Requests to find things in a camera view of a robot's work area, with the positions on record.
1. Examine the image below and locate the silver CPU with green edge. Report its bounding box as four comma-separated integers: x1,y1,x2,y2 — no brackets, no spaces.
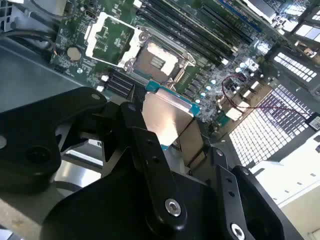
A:
141,80,203,151

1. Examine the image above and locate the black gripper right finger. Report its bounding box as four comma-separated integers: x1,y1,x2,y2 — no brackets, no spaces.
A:
178,116,286,240

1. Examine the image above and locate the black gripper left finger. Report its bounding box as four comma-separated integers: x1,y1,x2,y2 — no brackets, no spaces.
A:
0,84,188,233

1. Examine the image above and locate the metal wire locking lever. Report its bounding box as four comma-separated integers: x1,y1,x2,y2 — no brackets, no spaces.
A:
170,63,186,89
136,24,197,66

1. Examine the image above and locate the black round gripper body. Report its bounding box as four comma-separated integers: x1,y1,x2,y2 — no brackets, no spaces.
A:
41,164,227,240

